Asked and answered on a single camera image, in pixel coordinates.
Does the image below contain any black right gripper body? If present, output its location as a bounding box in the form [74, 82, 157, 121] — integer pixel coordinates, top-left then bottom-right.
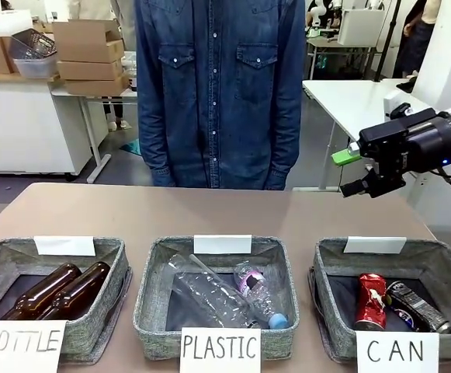
[359, 108, 451, 188]

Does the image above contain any red crushed drink can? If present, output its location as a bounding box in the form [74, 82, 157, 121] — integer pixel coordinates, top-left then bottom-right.
[354, 273, 389, 332]

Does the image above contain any dark crushed drink can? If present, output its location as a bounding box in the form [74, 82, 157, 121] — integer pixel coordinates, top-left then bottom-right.
[386, 280, 451, 335]

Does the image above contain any small blue-capped plastic bottle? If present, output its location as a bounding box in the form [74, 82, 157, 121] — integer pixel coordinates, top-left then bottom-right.
[233, 266, 292, 331]

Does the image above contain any brown glass bottle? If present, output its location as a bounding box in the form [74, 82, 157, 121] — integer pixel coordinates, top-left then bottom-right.
[2, 263, 83, 322]
[48, 261, 113, 322]

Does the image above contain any person's right forearm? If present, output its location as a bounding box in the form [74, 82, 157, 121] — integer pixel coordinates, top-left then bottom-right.
[137, 96, 172, 187]

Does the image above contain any person's left forearm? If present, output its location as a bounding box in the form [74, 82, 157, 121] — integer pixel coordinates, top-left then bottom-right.
[269, 96, 304, 191]

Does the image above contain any grey basket with CAN sign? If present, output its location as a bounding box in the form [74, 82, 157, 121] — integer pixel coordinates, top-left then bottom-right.
[307, 236, 451, 364]

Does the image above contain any white CAN paper sign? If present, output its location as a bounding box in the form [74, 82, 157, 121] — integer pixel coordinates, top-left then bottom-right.
[356, 329, 441, 373]

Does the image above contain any grey basket with PLASTIC sign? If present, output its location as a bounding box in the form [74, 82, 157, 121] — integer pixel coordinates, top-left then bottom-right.
[133, 235, 300, 361]

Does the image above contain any metal mesh basket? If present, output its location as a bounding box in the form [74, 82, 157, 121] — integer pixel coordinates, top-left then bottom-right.
[7, 29, 58, 61]

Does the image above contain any grey basket with BOTTLE sign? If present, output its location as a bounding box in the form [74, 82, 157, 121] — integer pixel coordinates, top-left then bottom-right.
[0, 235, 134, 365]

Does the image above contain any white side table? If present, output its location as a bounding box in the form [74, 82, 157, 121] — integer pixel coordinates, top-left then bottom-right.
[301, 77, 443, 192]

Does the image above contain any blank white card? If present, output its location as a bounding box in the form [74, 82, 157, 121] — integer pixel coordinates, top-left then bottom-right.
[343, 235, 408, 255]
[193, 234, 253, 256]
[33, 235, 96, 257]

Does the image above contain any background person in dark skirt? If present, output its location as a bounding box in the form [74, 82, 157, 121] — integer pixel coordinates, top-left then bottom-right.
[393, 0, 442, 79]

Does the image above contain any black tripod pole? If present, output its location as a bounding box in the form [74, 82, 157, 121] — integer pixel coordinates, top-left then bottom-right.
[373, 0, 401, 83]

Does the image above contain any grey background table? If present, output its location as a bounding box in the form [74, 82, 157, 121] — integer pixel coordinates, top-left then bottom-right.
[305, 35, 378, 81]

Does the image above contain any white background box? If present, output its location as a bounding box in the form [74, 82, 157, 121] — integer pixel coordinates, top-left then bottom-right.
[338, 9, 386, 46]

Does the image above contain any person's denim shirt torso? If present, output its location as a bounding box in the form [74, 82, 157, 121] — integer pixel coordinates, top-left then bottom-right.
[134, 0, 307, 191]

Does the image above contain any large clear plastic bottle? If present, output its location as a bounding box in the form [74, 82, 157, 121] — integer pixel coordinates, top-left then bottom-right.
[165, 254, 263, 329]

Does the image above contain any white PLASTIC paper sign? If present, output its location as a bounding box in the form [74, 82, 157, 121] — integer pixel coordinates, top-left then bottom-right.
[179, 326, 262, 373]

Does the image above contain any white desk with legs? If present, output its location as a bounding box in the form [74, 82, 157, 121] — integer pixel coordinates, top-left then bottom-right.
[50, 85, 139, 184]

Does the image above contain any closed cardboard box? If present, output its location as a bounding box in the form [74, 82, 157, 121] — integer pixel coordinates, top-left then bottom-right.
[56, 40, 126, 64]
[64, 74, 131, 96]
[57, 60, 124, 82]

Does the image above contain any open cardboard box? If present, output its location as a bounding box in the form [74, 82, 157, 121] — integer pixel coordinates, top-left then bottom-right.
[51, 19, 124, 51]

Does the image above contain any clear plastic bin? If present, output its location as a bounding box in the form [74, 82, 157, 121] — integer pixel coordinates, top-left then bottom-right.
[13, 53, 60, 79]

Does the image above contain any small cardboard box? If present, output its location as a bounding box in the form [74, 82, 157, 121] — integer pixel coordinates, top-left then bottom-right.
[0, 36, 17, 75]

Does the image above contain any white foam box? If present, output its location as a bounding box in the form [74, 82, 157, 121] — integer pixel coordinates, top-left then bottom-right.
[0, 9, 34, 37]

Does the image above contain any white BOTTLE paper sign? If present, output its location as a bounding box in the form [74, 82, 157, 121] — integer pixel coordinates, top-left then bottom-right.
[0, 319, 67, 373]

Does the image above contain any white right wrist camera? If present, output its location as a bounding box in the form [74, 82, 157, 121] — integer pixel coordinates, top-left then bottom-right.
[383, 89, 415, 122]

